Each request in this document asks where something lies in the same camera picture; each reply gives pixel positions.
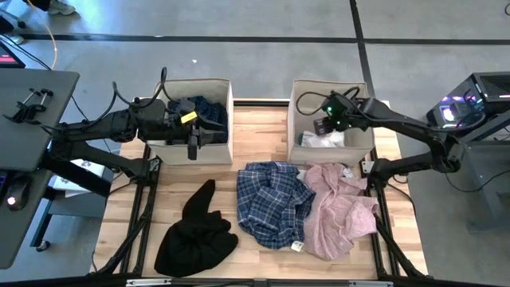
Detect white box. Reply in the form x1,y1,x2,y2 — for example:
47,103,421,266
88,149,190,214
51,149,115,199

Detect navy dotted garment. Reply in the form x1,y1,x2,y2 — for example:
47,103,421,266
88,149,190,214
167,95,230,144

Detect blue plaid shirt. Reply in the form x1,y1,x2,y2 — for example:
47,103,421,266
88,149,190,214
236,161,316,253

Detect person's shoe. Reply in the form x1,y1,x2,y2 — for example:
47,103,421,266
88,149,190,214
46,0,77,16

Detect black stand cable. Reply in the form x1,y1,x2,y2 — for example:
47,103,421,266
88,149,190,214
444,169,510,195

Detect black garment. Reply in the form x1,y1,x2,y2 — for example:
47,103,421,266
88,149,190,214
153,179,239,278

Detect pink garment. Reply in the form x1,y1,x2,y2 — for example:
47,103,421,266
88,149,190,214
296,162,380,261

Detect black computer mouse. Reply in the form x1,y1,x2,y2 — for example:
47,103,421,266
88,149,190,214
3,177,33,211

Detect black floor cable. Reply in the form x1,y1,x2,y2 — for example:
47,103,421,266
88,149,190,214
0,33,115,155

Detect white garment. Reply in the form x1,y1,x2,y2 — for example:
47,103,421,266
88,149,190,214
298,129,346,149

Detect grey computer stand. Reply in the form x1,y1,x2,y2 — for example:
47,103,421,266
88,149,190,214
457,111,510,232

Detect beige fabric storage bin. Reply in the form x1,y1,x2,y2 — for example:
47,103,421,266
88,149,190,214
146,77,235,167
286,78,375,167

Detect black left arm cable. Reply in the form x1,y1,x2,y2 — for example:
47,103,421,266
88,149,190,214
112,66,176,111

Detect black desk leg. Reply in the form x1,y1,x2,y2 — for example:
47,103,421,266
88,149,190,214
29,149,113,253

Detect black computer tower with lights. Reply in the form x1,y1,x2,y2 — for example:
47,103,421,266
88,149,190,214
425,71,510,139

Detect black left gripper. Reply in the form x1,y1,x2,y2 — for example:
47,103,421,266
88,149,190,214
165,113,226,161

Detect orange cable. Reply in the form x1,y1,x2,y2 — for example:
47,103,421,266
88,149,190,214
25,0,59,71

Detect black table edge rail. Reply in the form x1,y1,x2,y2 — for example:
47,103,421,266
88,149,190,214
0,273,510,287

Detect grey desk top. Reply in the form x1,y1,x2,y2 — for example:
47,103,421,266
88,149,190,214
0,68,80,270

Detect black clamp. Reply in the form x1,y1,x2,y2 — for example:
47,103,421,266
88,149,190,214
2,88,55,125

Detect black table frame strut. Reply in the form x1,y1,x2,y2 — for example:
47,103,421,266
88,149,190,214
360,151,426,278
93,147,163,276

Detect black office chair base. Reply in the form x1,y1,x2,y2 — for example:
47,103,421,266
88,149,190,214
0,8,28,45

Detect monitor with red screen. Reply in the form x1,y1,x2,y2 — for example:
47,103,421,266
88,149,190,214
0,39,26,69

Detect black bar behind table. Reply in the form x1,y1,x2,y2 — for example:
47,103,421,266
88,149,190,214
233,99,290,107

